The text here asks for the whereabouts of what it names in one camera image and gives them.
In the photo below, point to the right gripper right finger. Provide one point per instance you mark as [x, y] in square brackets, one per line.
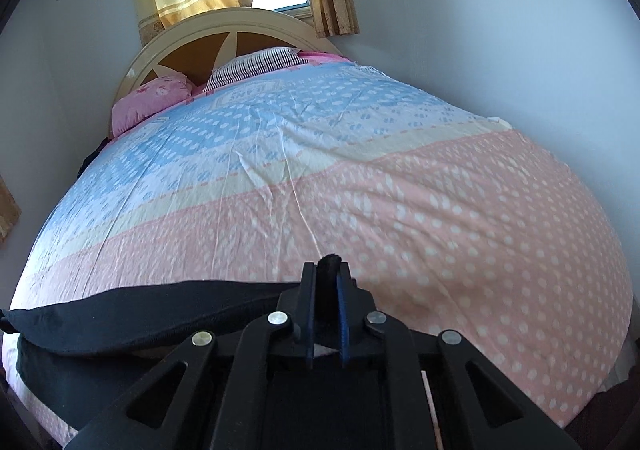
[442, 391]

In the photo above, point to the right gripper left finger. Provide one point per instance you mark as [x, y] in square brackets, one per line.
[199, 398]

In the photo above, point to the black pants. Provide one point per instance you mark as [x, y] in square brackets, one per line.
[78, 357]

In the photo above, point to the polka dot bed sheet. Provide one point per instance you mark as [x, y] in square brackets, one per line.
[447, 220]

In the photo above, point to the yellow left window curtain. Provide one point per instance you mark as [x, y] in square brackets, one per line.
[10, 212]

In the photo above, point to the pink pillow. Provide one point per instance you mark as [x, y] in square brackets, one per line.
[148, 99]

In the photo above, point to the striped pillow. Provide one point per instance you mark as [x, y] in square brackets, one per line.
[253, 65]

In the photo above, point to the cream wooden headboard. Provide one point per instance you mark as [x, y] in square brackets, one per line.
[206, 41]

